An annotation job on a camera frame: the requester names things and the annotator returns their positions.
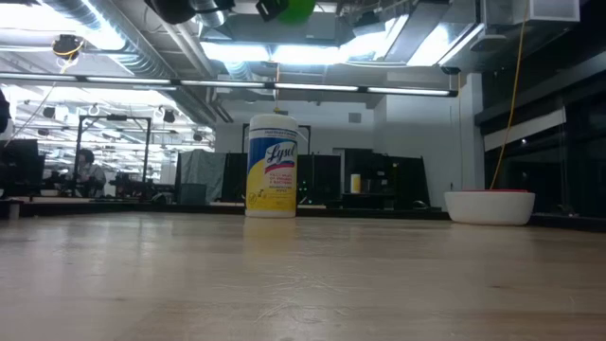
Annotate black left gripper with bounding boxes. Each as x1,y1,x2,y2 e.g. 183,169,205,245
143,0,291,27

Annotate green plastic bowl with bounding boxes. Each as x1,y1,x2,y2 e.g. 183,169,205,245
276,0,317,27

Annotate long linear ceiling light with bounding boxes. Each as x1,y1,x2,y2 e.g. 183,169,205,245
0,70,459,99

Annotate Lysol wipes canister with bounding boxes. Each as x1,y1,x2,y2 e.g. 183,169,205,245
243,113,300,220

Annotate grey cloth cover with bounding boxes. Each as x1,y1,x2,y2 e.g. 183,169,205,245
175,149,228,206

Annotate black ceiling-hung device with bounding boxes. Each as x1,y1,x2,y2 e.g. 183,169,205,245
50,33,86,62

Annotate person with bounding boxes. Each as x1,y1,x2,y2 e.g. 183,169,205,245
74,148,108,199

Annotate white ceiling air unit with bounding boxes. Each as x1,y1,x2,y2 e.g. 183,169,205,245
481,0,581,27

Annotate black computer monitor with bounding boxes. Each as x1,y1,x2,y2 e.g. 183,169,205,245
0,138,46,199

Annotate black metal rig frame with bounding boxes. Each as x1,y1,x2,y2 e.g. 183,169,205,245
72,114,153,191

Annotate hanging yellow cable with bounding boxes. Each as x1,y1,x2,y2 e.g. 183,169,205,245
489,0,530,191

